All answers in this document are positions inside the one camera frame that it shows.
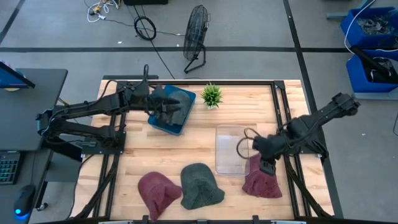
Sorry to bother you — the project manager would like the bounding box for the white cable bundle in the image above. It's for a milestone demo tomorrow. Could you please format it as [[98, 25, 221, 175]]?
[[86, 0, 121, 23]]

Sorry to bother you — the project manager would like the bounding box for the dark red knit hat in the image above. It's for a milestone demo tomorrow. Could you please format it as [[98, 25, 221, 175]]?
[[241, 152, 283, 199], [137, 171, 183, 222]]

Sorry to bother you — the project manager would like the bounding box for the green plant in white pot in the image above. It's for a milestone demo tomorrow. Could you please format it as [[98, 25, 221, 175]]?
[[200, 82, 224, 110]]

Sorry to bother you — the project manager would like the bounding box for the black desk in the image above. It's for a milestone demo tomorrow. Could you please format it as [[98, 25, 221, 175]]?
[[0, 68, 68, 224]]

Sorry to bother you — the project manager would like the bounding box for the black metal frame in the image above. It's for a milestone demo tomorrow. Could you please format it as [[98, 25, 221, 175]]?
[[70, 79, 335, 224]]

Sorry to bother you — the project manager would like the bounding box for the black computer mouse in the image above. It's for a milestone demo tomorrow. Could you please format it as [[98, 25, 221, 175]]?
[[13, 184, 37, 218]]

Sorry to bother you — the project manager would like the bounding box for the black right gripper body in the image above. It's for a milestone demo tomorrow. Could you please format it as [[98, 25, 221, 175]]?
[[253, 136, 285, 161]]

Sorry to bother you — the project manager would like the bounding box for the black monitor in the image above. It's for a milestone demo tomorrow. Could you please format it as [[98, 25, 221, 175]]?
[[0, 61, 36, 90]]

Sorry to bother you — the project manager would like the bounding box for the black floor fan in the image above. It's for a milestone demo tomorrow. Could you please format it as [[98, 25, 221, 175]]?
[[182, 4, 211, 75]]

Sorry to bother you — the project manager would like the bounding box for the coiled black cable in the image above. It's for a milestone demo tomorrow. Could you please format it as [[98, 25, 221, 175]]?
[[134, 15, 157, 41]]

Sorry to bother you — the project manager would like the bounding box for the black box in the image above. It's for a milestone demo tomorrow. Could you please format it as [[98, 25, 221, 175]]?
[[123, 0, 169, 6]]

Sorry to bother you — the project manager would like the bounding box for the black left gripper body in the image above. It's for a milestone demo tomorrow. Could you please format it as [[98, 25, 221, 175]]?
[[148, 88, 170, 121]]

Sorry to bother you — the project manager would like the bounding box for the clear plastic tray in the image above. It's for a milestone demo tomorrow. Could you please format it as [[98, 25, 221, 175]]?
[[215, 124, 259, 175]]

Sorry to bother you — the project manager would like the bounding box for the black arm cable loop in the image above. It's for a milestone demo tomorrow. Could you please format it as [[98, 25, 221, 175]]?
[[236, 127, 262, 160]]

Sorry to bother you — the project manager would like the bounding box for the blue plastic bin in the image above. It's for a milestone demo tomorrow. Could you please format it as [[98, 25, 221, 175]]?
[[147, 84, 197, 136]]

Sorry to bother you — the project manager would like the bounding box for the black keyboard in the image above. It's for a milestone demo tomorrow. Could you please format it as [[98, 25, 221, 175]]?
[[0, 151, 21, 186]]

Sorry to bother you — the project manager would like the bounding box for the blue plastic crate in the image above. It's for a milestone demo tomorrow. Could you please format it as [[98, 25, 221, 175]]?
[[340, 6, 398, 49], [346, 49, 398, 93]]

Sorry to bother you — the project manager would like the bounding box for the dark green knit hat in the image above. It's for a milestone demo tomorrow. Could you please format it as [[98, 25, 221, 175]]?
[[180, 162, 226, 210]]

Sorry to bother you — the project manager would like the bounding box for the black tube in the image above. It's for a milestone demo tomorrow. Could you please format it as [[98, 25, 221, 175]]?
[[351, 45, 398, 82]]

